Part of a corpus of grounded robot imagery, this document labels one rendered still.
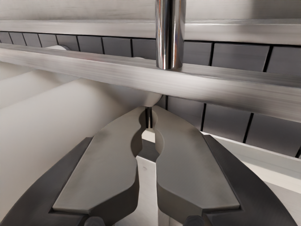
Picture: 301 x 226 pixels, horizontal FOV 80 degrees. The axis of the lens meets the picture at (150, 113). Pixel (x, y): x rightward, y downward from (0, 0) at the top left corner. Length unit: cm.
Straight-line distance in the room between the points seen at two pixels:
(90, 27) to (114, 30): 3
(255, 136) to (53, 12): 32
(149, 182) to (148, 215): 9
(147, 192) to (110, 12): 26
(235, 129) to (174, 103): 6
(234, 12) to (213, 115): 9
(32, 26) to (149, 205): 31
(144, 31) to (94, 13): 12
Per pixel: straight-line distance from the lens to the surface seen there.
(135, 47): 19
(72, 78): 17
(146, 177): 28
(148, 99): 15
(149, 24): 18
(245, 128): 18
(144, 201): 33
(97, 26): 22
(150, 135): 17
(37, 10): 39
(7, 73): 21
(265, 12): 20
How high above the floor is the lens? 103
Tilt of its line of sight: 48 degrees down
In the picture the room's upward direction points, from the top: 132 degrees counter-clockwise
